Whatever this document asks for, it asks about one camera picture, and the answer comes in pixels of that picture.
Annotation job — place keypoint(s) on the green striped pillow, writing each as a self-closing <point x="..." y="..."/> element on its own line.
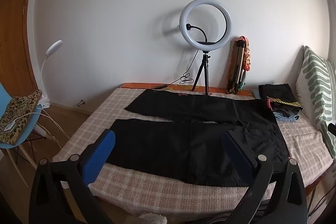
<point x="315" y="82"/>

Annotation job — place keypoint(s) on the white fluffy cloth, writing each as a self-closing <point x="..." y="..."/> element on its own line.
<point x="155" y="219"/>

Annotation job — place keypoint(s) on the black pants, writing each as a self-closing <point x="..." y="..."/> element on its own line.
<point x="183" y="145"/>

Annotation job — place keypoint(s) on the wooden door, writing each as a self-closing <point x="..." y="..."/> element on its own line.
<point x="13" y="29"/>

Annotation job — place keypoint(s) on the folded blue jeans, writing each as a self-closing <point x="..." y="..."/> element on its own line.
<point x="284" y="118"/>

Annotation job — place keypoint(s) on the folded black garment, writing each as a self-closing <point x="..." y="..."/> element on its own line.
<point x="275" y="91"/>

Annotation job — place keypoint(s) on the black tripod stand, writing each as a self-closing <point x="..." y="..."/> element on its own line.
<point x="206" y="74"/>

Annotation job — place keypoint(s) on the white desk lamp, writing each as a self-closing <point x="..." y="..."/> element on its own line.
<point x="53" y="47"/>

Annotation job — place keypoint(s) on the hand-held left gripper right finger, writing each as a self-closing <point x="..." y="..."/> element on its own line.
<point x="236" y="155"/>

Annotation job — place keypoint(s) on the folded grey garment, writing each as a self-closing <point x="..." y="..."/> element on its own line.
<point x="288" y="113"/>

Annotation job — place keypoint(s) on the folded beige tripod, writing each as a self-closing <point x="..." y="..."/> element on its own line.
<point x="236" y="66"/>

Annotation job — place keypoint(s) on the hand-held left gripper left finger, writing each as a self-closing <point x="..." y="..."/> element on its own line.
<point x="101" y="155"/>

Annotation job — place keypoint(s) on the plaid beige blanket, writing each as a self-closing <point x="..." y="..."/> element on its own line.
<point x="157" y="192"/>

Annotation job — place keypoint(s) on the blue chair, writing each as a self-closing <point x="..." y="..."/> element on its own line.
<point x="5" y="145"/>

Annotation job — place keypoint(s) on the black garment with yellow trim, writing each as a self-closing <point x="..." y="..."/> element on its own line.
<point x="284" y="104"/>

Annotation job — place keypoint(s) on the white power strip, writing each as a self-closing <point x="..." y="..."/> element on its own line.
<point x="44" y="102"/>

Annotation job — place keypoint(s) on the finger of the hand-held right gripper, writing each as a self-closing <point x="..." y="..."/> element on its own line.
<point x="332" y="130"/>

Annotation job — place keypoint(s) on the orange bed sheet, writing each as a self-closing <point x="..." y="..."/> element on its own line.
<point x="183" y="87"/>

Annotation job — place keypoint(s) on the colourful patterned cloth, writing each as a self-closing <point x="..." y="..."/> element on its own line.
<point x="246" y="56"/>

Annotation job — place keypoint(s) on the metal door stopper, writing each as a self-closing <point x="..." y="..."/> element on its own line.
<point x="81" y="103"/>

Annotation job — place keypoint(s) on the leopard print cloth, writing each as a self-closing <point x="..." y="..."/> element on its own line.
<point x="18" y="111"/>

